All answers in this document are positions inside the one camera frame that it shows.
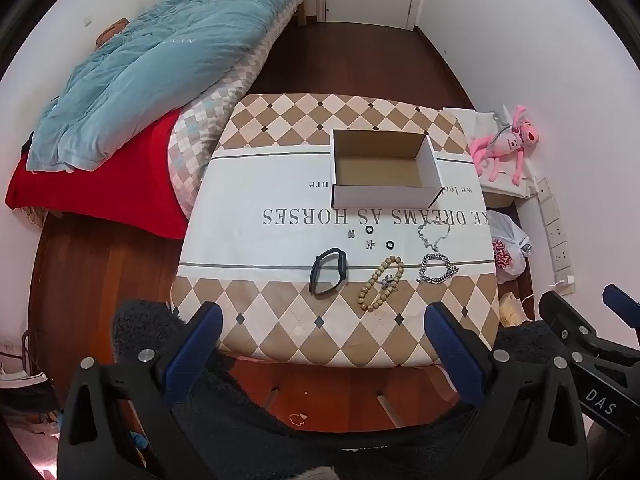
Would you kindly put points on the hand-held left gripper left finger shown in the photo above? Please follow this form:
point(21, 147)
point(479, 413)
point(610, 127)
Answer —
point(195, 342)

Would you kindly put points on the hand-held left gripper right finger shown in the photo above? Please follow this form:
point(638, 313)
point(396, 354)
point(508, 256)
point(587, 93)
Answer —
point(450, 342)

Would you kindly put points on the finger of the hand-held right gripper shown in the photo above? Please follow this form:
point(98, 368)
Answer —
point(565, 320)
point(622, 305)

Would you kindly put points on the black wristband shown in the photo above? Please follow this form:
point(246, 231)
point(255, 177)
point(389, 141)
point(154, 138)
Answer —
point(316, 272)

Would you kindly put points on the white cardboard box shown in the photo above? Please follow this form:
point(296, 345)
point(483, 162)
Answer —
point(385, 195)

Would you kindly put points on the white plug adapter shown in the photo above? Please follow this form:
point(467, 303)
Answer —
point(567, 282)

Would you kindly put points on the pale yellow packet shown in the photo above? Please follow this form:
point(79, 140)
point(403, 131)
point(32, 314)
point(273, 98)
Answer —
point(510, 310)

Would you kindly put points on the small silver charm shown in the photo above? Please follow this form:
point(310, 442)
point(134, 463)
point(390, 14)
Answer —
point(387, 280)

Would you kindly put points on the wooden table leg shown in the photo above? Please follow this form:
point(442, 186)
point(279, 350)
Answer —
point(270, 397)
point(389, 407)

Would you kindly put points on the white plastic bag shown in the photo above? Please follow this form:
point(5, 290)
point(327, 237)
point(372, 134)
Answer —
point(507, 240)

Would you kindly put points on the red blanket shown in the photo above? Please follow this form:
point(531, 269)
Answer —
point(125, 185)

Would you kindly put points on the pink plush toy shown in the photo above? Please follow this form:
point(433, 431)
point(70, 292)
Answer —
point(505, 145)

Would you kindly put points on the checked bed sheet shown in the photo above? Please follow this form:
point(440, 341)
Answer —
point(200, 125)

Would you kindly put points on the light blue duvet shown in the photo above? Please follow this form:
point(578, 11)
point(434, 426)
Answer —
point(150, 70)

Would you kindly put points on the brown headboard piece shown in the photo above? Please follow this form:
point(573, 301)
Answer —
point(112, 30)

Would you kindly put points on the white wall socket panel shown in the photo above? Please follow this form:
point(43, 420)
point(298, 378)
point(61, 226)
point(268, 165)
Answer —
point(552, 225)

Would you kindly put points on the wooden bed post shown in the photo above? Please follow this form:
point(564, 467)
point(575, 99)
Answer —
point(302, 10)

